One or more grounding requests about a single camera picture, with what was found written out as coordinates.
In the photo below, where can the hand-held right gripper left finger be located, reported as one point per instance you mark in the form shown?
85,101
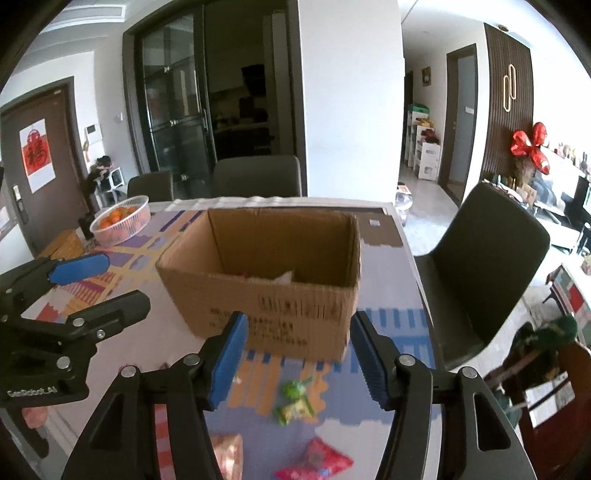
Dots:
231,360

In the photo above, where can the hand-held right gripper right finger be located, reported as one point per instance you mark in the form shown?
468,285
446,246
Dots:
370,364

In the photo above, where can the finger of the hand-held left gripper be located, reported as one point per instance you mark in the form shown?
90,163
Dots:
120,309
78,268

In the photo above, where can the brown cardboard box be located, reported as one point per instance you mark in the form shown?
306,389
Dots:
258,304

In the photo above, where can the light green candy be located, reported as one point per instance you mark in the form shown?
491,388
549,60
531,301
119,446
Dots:
295,410

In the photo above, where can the rose gold snack packet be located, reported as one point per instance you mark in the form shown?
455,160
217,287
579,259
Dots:
227,457

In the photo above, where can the white snack packet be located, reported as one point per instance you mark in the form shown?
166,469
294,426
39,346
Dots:
285,278

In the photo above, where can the pink snack packet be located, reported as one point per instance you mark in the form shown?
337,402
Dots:
318,461

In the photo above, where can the person's left hand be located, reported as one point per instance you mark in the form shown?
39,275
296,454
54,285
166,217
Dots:
34,416

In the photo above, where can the woven tissue box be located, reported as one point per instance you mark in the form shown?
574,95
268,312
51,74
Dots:
62,244

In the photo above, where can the small black box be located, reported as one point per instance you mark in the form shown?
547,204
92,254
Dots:
86,227

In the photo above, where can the colourful patterned table mat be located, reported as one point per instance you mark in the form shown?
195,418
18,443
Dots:
401,332

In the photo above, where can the pile of oranges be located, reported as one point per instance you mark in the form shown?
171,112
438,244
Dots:
117,218

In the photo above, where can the small white stool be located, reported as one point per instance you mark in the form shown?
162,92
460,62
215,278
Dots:
115,182

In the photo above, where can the black plush toy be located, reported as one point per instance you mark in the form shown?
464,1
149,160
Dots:
99,173

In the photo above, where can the dark grey dining chair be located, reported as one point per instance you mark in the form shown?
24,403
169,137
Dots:
485,267
150,187
258,177

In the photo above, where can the brown entrance door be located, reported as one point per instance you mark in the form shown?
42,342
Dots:
64,152

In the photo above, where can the red and white door poster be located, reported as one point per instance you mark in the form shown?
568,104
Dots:
37,154

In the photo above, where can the white intercom panel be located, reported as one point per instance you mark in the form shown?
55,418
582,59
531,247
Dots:
93,134

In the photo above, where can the clear plastic bottle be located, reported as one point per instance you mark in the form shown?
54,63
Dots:
404,203

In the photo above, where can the wooden chair with dark cloth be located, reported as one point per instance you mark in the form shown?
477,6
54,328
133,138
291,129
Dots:
549,350

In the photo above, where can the black framed glass door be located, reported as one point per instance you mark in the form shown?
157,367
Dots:
175,92

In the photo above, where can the white toy shelf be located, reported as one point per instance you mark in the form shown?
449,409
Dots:
427,157

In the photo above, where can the black television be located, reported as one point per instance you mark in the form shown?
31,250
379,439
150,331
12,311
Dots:
253,77

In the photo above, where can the grey interior door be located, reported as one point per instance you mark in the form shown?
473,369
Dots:
461,115

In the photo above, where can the red foil balloon flower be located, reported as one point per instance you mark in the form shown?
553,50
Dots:
528,145

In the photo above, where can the dark slatted wall panel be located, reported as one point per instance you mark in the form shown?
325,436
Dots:
521,115

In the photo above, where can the small framed wall picture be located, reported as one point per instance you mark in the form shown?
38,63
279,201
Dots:
426,76

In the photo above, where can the gold wall ornament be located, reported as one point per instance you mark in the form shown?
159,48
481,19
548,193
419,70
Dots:
509,87

